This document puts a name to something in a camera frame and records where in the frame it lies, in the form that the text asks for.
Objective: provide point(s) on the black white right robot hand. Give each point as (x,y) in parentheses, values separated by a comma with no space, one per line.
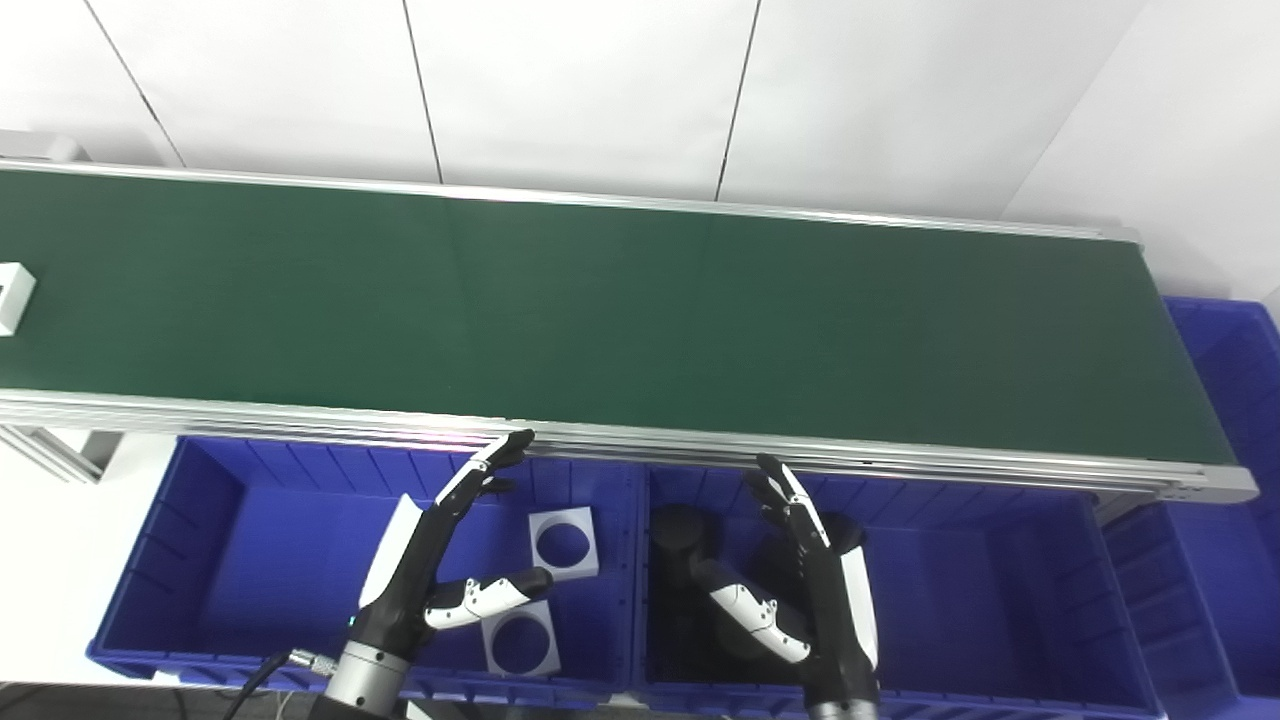
(835,620)

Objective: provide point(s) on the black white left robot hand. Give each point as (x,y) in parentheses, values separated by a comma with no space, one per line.
(400,590)

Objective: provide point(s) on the white square part round hole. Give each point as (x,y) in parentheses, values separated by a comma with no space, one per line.
(540,570)
(12,300)
(495,665)

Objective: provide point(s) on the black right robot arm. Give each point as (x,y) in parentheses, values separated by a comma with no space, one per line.
(842,712)

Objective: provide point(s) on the blue plastic bin white parts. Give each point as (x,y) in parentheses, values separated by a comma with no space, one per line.
(270,560)

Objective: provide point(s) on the blue plastic bin black parts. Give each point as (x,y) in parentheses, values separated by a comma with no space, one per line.
(980,610)

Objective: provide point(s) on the black cylinder part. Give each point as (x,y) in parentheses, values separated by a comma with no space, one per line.
(680,535)

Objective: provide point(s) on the empty blue plastic bin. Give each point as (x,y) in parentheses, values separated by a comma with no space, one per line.
(1230,420)

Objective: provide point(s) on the grey conveyor end box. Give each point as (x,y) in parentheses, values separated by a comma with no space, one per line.
(40,148)

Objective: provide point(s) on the green conveyor belt aluminium frame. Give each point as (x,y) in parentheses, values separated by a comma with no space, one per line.
(600,300)

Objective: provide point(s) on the aluminium conveyor support frame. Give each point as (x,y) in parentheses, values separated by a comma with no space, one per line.
(50,450)

